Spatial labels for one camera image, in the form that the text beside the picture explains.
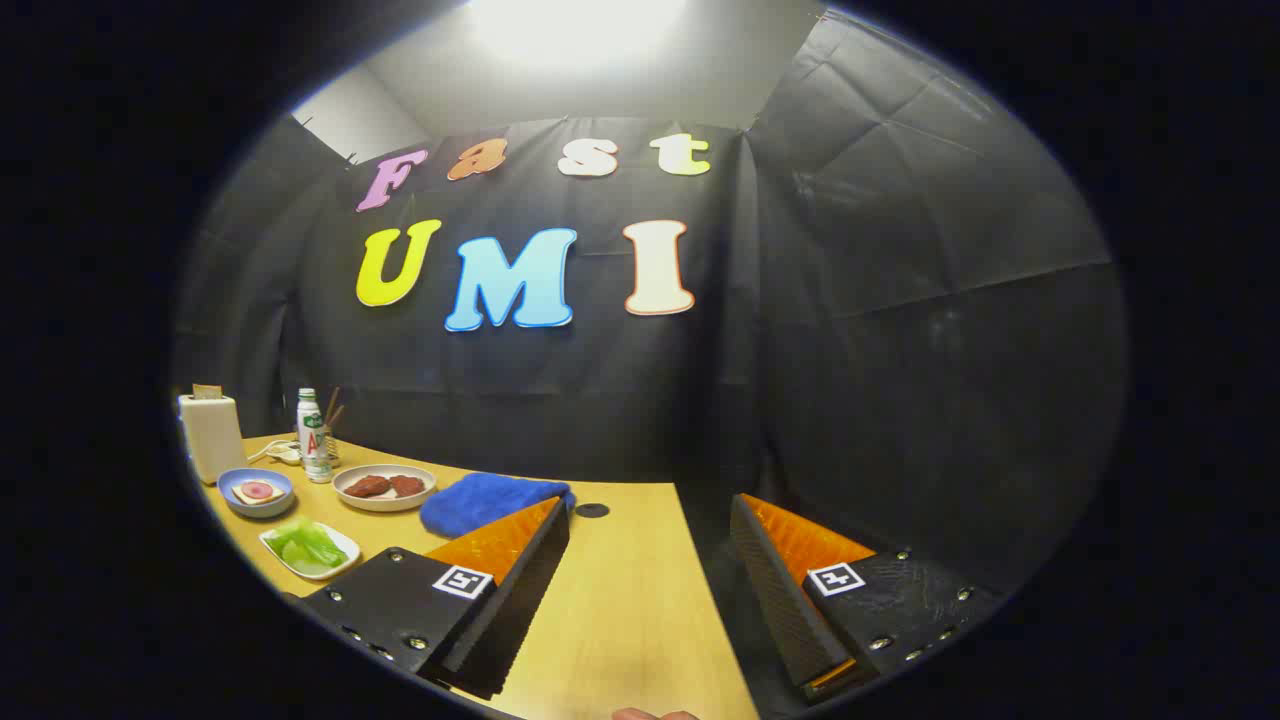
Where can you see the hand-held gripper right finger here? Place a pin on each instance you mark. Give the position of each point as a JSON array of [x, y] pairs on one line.
[[780, 610]]

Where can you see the brown chopstick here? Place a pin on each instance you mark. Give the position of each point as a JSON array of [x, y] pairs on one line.
[[337, 414], [330, 402]]

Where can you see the black round table grommet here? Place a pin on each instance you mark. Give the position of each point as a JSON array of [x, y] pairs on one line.
[[592, 510]]

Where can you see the brown meat piece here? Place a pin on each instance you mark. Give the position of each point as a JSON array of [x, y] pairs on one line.
[[368, 487], [407, 485]]

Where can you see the white toaster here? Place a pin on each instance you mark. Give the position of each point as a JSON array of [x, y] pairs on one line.
[[212, 440]]

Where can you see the bread slice under ham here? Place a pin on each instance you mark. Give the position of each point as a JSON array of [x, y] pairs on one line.
[[243, 494]]

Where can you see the white plastic drink bottle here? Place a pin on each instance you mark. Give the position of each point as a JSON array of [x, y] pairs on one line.
[[314, 440]]

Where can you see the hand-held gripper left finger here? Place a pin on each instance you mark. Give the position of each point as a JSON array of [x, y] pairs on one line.
[[520, 610]]

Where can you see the white divided condiment dish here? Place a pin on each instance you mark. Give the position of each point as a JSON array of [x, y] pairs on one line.
[[280, 452]]

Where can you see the white square plate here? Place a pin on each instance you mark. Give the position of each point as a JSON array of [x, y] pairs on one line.
[[335, 568]]

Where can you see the blue folded towel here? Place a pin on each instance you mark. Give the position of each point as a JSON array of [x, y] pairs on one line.
[[480, 500]]

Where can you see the pink ham slice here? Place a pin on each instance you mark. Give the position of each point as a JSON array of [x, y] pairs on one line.
[[257, 490]]

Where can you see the blue round plate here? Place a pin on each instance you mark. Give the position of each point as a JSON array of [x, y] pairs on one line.
[[240, 505]]

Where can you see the black backdrop cloth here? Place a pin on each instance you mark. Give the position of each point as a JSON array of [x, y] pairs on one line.
[[900, 350]]

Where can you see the beige round plate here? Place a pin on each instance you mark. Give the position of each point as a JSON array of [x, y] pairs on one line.
[[385, 503]]

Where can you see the green lettuce leaf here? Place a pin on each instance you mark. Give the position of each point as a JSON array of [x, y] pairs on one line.
[[305, 545]]

